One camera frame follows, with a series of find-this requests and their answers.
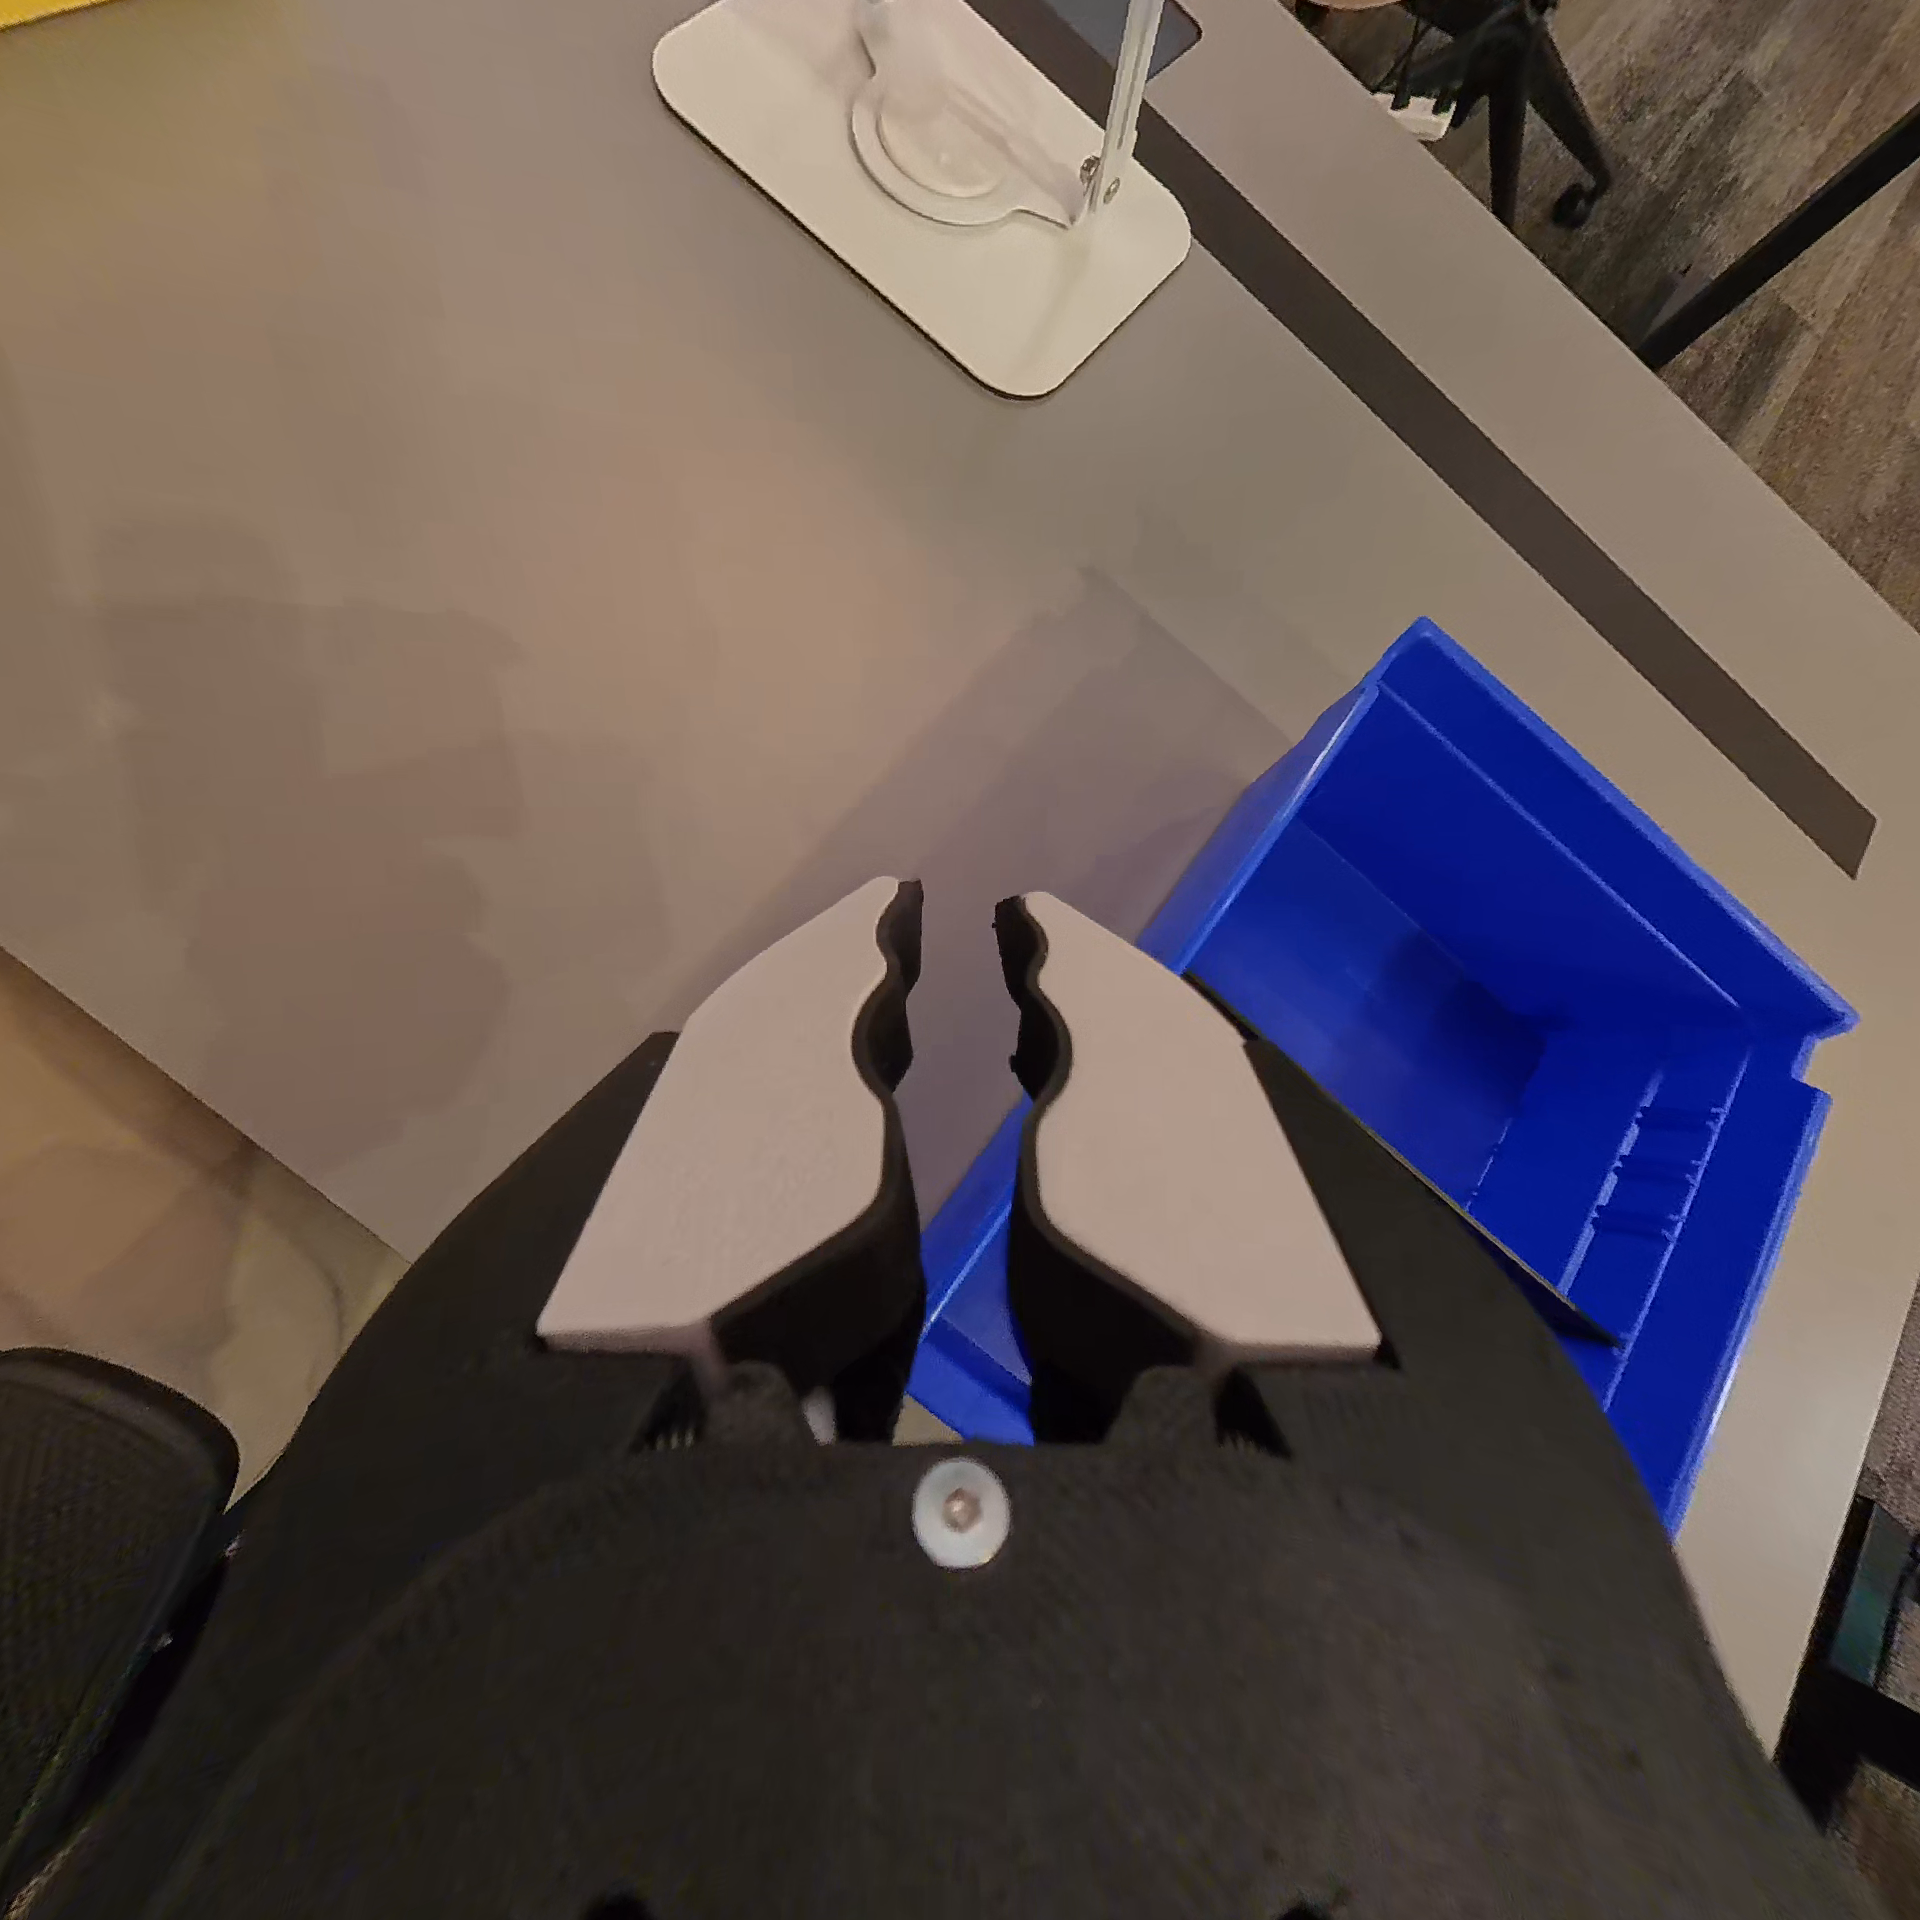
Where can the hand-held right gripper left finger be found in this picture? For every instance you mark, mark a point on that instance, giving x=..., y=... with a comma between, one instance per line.
x=749, y=1142

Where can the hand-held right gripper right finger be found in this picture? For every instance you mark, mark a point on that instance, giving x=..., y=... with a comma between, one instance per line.
x=1185, y=1171

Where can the blue plastic bin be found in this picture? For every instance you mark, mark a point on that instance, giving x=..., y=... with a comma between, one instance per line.
x=1425, y=901

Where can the black mesh office chair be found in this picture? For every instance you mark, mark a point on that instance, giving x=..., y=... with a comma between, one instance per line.
x=89, y=1501

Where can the white stand with clear arms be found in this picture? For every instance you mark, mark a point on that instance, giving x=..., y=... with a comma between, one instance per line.
x=780, y=136

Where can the white power strip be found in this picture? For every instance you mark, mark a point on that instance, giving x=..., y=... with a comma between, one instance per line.
x=1417, y=112

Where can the black office chair base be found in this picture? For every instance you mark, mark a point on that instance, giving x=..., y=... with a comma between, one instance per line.
x=1507, y=120

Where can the black table leg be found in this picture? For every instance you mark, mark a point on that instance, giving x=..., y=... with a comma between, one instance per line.
x=1785, y=233

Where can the yellow plastic bin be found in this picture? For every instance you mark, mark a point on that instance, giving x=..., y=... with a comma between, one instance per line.
x=37, y=7

